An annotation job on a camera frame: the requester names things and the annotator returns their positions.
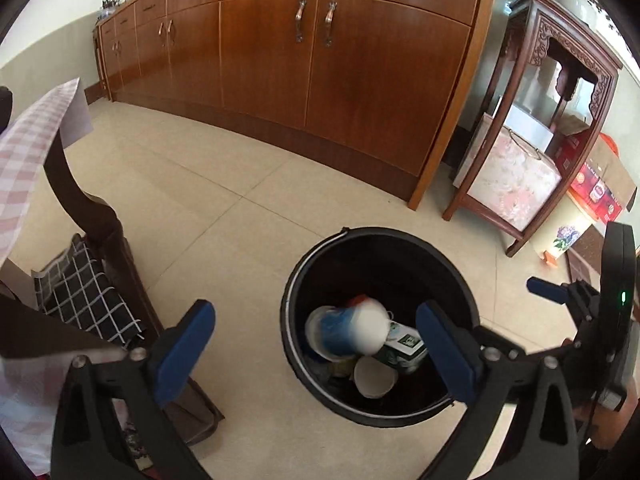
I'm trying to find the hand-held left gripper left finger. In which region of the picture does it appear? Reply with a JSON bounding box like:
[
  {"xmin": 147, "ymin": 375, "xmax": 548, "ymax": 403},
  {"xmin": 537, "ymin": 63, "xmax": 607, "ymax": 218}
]
[{"xmin": 50, "ymin": 299, "xmax": 217, "ymax": 480}]

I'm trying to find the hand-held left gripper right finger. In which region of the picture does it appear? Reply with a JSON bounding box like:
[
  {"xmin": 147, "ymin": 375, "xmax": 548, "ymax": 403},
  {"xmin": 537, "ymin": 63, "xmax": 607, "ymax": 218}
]
[{"xmin": 415, "ymin": 300, "xmax": 581, "ymax": 480}]

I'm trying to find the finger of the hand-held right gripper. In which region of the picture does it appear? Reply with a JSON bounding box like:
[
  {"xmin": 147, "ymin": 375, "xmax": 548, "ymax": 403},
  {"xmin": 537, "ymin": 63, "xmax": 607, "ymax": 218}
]
[{"xmin": 526, "ymin": 276, "xmax": 602, "ymax": 335}]

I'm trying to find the green and white milk carton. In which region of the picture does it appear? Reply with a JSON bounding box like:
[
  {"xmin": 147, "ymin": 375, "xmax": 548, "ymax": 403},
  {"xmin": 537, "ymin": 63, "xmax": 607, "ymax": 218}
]
[{"xmin": 372, "ymin": 321, "xmax": 430, "ymax": 376}]

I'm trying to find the blue patterned paper cup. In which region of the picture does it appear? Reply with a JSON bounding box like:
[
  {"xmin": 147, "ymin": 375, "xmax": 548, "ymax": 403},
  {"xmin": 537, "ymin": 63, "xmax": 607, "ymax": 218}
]
[{"xmin": 304, "ymin": 297, "xmax": 394, "ymax": 362}]

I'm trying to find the black plastic bucket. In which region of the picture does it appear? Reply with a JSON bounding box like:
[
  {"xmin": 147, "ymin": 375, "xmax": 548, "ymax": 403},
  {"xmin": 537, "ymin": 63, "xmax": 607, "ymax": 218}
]
[{"xmin": 280, "ymin": 226, "xmax": 482, "ymax": 429}]

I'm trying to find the person's right forearm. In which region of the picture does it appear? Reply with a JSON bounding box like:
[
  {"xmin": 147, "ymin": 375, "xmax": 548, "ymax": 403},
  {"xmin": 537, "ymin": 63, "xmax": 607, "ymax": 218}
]
[{"xmin": 572, "ymin": 400, "xmax": 633, "ymax": 453}]

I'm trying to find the brown patterned mat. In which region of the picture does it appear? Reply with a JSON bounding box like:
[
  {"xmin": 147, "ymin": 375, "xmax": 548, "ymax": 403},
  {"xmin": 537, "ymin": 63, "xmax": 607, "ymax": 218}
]
[{"xmin": 564, "ymin": 224, "xmax": 609, "ymax": 292}]

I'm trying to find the red cardboard carton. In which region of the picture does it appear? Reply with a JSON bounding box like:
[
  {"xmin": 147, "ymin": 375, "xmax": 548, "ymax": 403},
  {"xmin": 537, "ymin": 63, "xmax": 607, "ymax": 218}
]
[{"xmin": 552, "ymin": 115, "xmax": 626, "ymax": 224}]

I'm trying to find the black checked cushion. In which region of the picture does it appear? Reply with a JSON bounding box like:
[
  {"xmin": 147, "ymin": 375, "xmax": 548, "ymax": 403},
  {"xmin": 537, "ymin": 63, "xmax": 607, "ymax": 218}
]
[{"xmin": 31, "ymin": 232, "xmax": 146, "ymax": 352}]

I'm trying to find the pink floral box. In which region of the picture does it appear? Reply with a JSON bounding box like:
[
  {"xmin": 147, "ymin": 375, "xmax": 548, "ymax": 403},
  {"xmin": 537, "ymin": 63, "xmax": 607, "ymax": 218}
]
[{"xmin": 452, "ymin": 112, "xmax": 564, "ymax": 234}]

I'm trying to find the dark wooden chair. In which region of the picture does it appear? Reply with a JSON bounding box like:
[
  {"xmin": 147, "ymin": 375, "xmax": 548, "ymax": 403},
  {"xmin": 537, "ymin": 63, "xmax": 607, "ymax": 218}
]
[{"xmin": 0, "ymin": 125, "xmax": 226, "ymax": 447}]

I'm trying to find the pink checked tablecloth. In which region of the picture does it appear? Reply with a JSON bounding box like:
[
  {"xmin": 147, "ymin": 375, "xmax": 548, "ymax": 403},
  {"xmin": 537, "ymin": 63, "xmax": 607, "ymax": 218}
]
[{"xmin": 0, "ymin": 77, "xmax": 94, "ymax": 476}]

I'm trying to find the carved wooden stand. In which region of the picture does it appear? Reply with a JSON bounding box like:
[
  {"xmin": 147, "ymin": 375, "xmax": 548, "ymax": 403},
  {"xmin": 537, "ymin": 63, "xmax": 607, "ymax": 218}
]
[{"xmin": 442, "ymin": 0, "xmax": 625, "ymax": 259}]

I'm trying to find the long wooden cabinet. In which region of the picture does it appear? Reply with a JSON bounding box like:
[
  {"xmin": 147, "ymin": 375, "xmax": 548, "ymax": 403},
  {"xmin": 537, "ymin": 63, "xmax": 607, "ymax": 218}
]
[{"xmin": 91, "ymin": 0, "xmax": 501, "ymax": 212}]

